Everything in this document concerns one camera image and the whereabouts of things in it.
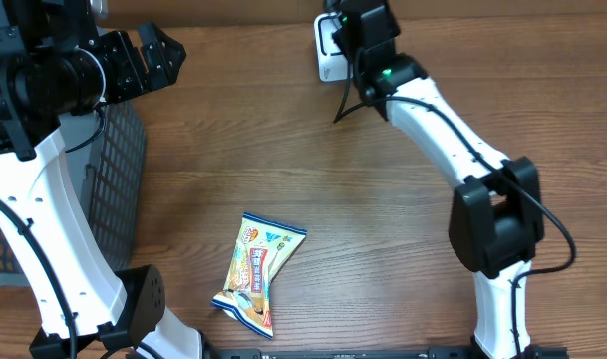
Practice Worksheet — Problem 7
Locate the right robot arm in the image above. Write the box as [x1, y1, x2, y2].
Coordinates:
[325, 1, 544, 358]

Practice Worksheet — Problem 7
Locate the dark grey plastic basket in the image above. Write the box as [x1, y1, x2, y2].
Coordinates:
[0, 102, 147, 286]

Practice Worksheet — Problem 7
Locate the yellow snack packet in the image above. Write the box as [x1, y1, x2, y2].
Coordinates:
[211, 212, 307, 339]

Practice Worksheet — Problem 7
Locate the white barcode scanner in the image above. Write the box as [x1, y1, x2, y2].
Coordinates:
[313, 12, 352, 83]

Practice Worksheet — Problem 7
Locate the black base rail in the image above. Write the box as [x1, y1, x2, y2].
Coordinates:
[202, 346, 571, 359]

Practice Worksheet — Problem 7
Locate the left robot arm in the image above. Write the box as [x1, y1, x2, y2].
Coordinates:
[0, 1, 204, 358]

